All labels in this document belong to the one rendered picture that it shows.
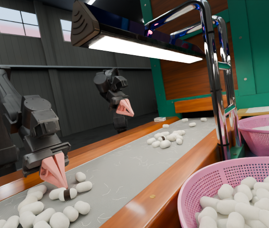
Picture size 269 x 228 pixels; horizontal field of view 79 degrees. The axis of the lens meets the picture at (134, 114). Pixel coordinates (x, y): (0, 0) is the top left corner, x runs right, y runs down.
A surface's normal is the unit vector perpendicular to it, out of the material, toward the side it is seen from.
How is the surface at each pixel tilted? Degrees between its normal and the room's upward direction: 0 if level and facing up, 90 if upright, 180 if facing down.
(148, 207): 0
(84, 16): 90
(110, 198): 0
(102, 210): 0
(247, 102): 90
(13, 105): 45
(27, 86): 90
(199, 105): 90
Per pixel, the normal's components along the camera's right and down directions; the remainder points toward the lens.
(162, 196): -0.18, -0.98
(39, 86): 0.68, -0.06
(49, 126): 0.69, -0.28
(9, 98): 0.43, -0.76
